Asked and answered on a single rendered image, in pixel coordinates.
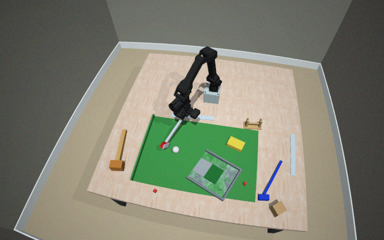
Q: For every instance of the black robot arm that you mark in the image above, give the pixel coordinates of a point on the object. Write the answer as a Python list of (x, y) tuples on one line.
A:
[(185, 86)]

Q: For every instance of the yellow rectangular block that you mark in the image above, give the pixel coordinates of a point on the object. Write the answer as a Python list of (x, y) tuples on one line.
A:
[(236, 144)]

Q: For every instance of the blue putter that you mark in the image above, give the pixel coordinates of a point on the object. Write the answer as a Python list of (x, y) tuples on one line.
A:
[(264, 196)]

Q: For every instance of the brown cube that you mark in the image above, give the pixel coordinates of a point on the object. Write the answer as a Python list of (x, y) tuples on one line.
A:
[(278, 208)]

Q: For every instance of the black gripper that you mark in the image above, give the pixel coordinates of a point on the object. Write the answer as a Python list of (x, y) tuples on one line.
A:
[(194, 113)]

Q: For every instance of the white golf ball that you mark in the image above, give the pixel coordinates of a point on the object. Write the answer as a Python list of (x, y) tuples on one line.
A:
[(175, 149)]

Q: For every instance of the green putting mat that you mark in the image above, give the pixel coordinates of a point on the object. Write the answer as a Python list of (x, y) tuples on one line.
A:
[(165, 168)]

